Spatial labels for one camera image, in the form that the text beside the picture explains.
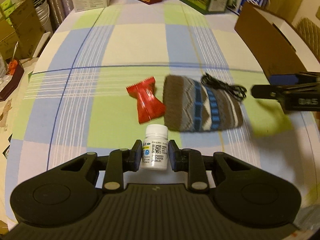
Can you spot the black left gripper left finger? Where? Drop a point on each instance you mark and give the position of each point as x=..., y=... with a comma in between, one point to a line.
x=120, y=161

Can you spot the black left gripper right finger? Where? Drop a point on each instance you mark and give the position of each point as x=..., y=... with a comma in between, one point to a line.
x=189, y=161

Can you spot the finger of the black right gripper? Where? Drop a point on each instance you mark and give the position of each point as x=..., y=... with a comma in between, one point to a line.
x=274, y=91
x=294, y=79

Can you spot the white medicine bottle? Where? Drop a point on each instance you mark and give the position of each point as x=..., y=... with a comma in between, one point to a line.
x=155, y=148

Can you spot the brown blue knitted sock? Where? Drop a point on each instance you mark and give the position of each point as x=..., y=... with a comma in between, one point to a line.
x=191, y=106

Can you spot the red snack packet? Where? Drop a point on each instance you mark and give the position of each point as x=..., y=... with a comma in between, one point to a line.
x=148, y=106

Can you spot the large brown cardboard box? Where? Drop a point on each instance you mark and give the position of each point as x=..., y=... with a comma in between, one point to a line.
x=274, y=42

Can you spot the brown cardboard boxes stack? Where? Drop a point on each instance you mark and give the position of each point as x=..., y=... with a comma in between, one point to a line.
x=21, y=29

